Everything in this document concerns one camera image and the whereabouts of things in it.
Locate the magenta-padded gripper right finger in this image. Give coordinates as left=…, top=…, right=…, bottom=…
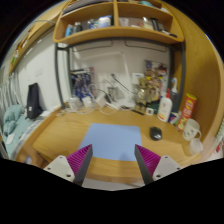
left=134, top=143, right=183, bottom=185

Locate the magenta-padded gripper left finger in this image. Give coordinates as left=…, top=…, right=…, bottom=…
left=43, top=143, right=94, bottom=187

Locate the black computer mouse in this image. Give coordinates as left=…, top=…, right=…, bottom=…
left=149, top=126, right=163, bottom=141

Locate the light blue mouse pad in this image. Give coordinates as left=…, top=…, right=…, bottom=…
left=78, top=123, right=144, bottom=162

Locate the clear plastic cup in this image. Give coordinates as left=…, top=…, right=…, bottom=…
left=188, top=137, right=204, bottom=156

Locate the white mug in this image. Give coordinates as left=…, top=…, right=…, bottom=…
left=182, top=118, right=203, bottom=142

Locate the white red-capped lotion bottle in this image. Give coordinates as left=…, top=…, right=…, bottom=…
left=157, top=87, right=174, bottom=123

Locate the red chip can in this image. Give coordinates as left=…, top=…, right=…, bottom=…
left=176, top=92, right=198, bottom=132

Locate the teal bedding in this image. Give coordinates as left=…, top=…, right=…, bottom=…
left=1, top=104, right=34, bottom=158

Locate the black bag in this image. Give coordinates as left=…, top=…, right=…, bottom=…
left=26, top=82, right=44, bottom=120

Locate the golden tree-creature figurine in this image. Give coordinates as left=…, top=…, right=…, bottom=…
left=134, top=77, right=154, bottom=113

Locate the blue model kit box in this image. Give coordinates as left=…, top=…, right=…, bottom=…
left=70, top=68, right=95, bottom=101

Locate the colourful printed box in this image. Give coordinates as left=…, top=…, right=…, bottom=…
left=144, top=59, right=169, bottom=94

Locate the wooden shelf unit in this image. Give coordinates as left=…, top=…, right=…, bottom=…
left=52, top=0, right=185, bottom=46

